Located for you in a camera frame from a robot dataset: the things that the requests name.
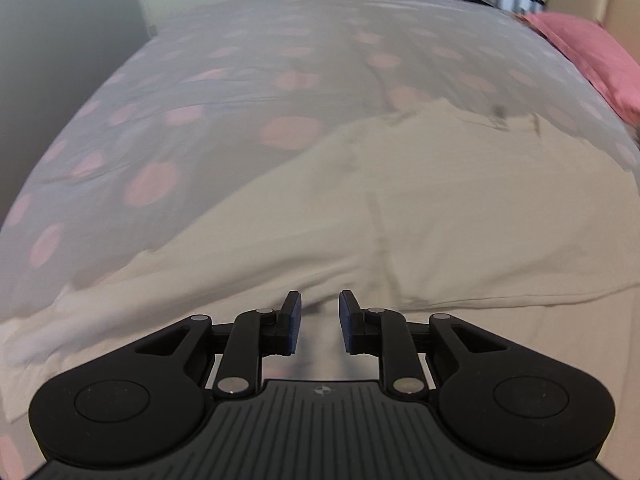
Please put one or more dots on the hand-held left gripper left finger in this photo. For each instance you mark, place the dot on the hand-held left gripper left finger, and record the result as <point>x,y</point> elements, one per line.
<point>295,320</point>

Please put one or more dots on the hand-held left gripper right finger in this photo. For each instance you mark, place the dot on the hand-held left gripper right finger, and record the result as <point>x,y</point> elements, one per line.
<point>346,320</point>

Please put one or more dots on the grey pink-dotted bed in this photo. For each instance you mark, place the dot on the grey pink-dotted bed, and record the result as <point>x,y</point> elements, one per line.
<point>225,60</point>

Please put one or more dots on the pink pillow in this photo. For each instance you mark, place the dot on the pink pillow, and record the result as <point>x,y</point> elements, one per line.
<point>595,55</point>

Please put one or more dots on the cream padded headboard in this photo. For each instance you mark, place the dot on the cream padded headboard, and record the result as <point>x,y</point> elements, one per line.
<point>625,10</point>

